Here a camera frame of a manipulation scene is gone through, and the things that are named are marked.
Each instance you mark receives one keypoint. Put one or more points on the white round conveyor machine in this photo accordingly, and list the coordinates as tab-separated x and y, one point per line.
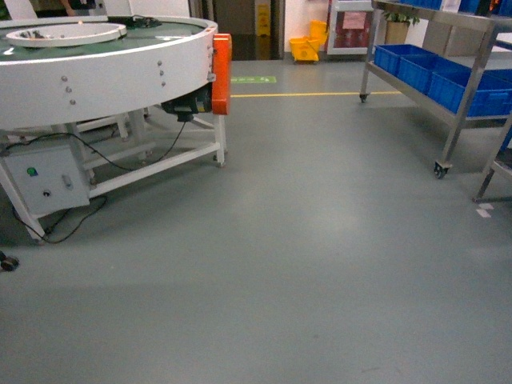
97	83

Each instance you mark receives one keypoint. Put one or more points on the blue bin far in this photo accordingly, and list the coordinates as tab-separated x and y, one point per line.
387	57

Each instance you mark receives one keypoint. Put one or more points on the steel shelf cart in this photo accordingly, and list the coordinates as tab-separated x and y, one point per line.
490	28

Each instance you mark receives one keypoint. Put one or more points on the blue bin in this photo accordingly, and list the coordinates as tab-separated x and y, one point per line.
492	97
416	70
387	57

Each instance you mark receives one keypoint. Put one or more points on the potted plant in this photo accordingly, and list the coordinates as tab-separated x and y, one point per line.
397	27

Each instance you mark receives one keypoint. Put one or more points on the green floor sticker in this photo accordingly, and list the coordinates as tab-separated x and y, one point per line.
253	80

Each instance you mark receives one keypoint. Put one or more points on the yellow wet floor sign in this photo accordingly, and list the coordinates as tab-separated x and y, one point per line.
262	19

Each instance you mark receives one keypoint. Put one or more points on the white control box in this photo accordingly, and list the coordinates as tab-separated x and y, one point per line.
49	178

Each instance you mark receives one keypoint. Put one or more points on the blue bin near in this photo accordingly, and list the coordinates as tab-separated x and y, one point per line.
492	97

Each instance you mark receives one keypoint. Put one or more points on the black motor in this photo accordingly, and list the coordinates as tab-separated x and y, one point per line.
187	106

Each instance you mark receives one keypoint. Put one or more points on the blue bin middle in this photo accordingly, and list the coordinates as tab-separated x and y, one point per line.
416	70

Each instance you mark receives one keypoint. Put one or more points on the yellow mop bucket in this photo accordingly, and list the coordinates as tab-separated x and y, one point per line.
307	48

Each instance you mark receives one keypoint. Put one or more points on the orange motor guard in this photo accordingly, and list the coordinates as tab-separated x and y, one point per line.
222	70

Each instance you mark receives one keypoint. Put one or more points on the red fire cabinet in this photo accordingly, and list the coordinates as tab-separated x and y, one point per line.
348	27

